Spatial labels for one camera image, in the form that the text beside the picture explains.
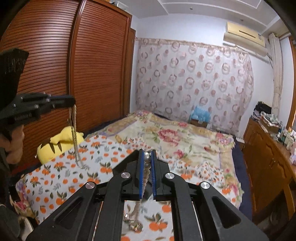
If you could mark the pink circle pattern curtain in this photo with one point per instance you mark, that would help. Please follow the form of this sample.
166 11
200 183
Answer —
176 77

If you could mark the floral quilt blanket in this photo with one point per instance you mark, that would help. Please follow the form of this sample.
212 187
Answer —
173 140

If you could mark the person left hand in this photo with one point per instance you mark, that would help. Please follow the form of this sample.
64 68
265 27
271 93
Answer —
13 147

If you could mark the cardboard box under toy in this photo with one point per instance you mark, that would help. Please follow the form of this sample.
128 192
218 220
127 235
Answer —
198 123

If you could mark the brown louvered wardrobe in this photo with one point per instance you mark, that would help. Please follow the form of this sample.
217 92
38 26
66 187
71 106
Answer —
82 48

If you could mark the yellow plush toy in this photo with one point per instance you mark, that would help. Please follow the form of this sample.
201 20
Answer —
56 145

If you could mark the stack of folded clothes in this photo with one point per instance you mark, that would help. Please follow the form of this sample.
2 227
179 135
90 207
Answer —
267 120

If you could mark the cream tied curtain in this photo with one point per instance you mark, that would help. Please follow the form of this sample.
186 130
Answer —
277 64

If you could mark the bottles on cabinet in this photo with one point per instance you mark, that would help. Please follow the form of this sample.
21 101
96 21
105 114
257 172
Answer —
287 138

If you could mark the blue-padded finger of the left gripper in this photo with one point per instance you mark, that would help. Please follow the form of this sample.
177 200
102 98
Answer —
61 101

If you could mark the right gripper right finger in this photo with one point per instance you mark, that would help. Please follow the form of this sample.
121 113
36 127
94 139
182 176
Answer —
160 189

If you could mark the wooden side cabinet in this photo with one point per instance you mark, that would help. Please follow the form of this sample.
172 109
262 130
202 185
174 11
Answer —
271 175

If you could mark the wall air conditioner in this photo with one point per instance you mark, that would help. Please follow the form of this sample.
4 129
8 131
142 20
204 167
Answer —
245 37

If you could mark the blue plush toy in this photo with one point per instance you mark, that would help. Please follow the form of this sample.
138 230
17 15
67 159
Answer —
199 114

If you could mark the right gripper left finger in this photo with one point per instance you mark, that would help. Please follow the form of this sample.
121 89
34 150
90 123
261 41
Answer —
132 189

